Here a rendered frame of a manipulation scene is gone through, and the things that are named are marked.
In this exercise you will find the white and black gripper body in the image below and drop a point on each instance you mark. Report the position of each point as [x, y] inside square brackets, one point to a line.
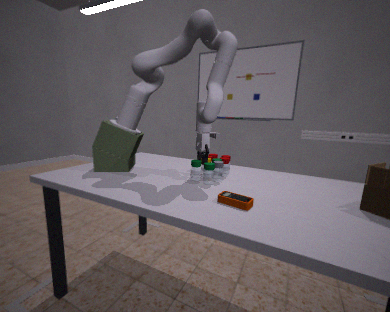
[201, 140]

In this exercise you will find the orange digital multimeter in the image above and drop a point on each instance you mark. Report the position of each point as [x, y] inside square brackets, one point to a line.
[235, 200]

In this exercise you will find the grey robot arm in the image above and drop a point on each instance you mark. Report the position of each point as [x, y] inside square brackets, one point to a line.
[200, 25]

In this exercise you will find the brown cardboard box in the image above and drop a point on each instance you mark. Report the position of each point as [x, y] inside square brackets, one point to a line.
[376, 193]

